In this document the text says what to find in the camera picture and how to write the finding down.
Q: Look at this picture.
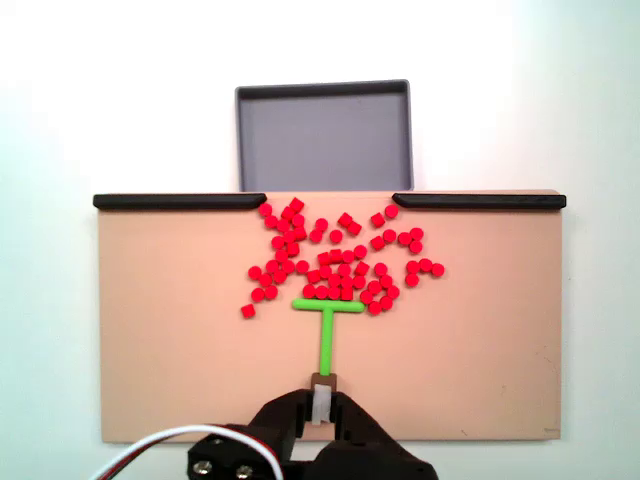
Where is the green T-shaped tool brown handle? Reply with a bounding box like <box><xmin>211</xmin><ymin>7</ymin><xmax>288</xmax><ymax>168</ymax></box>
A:
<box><xmin>291</xmin><ymin>297</ymin><xmax>365</xmax><ymax>397</ymax></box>

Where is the beige board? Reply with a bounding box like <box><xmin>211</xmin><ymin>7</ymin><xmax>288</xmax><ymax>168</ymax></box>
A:
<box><xmin>93</xmin><ymin>188</ymin><xmax>566</xmax><ymax>445</ymax></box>

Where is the black edge bar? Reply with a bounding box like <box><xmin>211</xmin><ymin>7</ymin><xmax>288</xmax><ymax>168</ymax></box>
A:
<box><xmin>92</xmin><ymin>193</ymin><xmax>268</xmax><ymax>211</ymax></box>
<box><xmin>391</xmin><ymin>192</ymin><xmax>568</xmax><ymax>210</ymax></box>

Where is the grey rectangular tray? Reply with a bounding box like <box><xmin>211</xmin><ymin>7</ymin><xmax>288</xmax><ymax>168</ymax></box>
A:
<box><xmin>234</xmin><ymin>78</ymin><xmax>416</xmax><ymax>193</ymax></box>

